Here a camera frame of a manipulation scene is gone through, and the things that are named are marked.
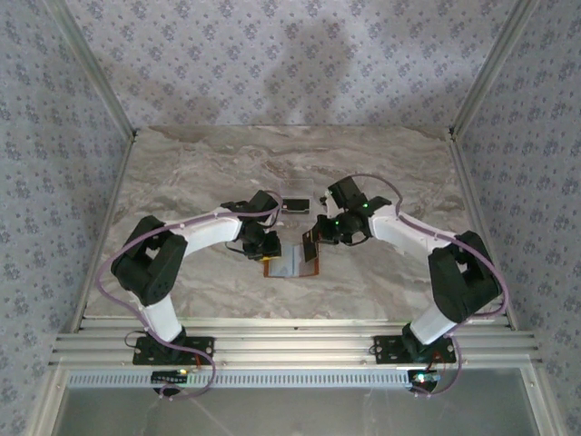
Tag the aluminium frame leg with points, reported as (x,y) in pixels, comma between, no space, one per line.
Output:
(47,399)
(538,399)

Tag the brown leather card holder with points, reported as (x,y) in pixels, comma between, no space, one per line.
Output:
(286,268)

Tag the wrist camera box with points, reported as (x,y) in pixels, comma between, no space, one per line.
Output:
(347,193)
(263,202)

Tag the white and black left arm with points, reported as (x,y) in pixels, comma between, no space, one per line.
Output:
(204,236)

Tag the aluminium frame post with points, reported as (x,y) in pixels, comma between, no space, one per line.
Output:
(491,68)
(99,68)

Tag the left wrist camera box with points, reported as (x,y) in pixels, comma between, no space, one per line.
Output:
(263,202)

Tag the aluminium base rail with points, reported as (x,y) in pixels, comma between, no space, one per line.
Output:
(290,345)

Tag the aluminium table edge rail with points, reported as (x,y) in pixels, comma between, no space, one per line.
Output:
(467,181)
(121,181)

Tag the metal sheet panel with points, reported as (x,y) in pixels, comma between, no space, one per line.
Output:
(318,413)

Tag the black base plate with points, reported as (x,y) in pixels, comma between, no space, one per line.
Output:
(199,349)
(390,349)

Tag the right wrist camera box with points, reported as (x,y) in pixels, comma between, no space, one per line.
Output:
(347,193)

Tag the small circuit board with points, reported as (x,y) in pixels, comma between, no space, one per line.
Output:
(426,378)
(170,376)

